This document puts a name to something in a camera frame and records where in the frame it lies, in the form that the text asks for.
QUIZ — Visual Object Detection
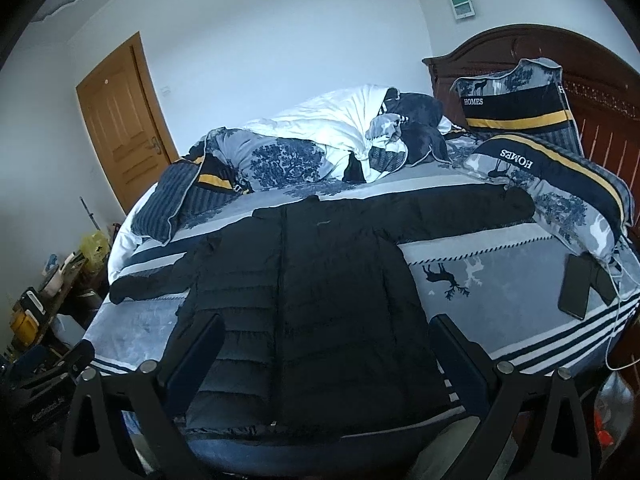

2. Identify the lying HOMES pillow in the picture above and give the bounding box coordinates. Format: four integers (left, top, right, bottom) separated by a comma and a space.
463, 133, 634, 262

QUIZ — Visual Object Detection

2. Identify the cluttered wooden side table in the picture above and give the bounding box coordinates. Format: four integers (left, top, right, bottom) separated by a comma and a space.
1, 257, 108, 364

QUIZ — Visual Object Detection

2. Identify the upright HOMES pillow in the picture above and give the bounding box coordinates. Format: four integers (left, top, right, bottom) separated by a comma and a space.
450, 58, 584, 155

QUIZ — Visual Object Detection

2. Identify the dark striped pillow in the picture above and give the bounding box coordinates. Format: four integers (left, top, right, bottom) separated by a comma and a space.
131, 154, 250, 244

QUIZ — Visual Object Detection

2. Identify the brown wooden door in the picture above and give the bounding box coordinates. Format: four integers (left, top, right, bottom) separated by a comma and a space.
76, 34, 179, 212

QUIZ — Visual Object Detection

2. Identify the yellow plastic bag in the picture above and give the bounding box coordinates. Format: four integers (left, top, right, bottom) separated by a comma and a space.
79, 230, 111, 273

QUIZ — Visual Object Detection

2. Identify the white cooking pot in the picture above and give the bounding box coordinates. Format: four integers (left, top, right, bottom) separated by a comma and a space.
40, 269, 64, 299

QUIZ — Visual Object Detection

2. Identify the black puffer jacket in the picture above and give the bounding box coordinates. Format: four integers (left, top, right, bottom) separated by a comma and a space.
110, 184, 534, 439

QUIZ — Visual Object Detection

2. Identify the crumpled white blue duvet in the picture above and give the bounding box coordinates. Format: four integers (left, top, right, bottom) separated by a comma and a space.
185, 84, 462, 192

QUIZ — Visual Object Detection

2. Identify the dark wooden headboard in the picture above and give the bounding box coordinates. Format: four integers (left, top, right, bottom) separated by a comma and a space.
422, 24, 640, 198

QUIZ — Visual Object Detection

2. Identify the yellow container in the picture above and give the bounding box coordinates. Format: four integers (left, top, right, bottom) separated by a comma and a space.
10, 310, 39, 347

